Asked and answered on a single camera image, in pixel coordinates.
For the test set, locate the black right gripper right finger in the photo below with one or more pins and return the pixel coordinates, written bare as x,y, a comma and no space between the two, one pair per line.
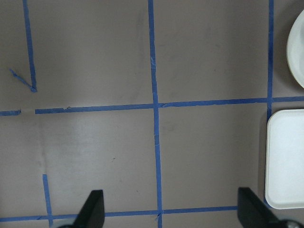
253,213

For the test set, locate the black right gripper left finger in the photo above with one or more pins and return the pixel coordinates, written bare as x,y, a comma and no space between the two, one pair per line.
92,214

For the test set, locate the cream round plate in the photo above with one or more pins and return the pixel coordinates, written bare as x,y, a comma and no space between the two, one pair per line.
295,49

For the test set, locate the white rectangular tray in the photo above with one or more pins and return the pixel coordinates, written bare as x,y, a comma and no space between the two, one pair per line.
284,180

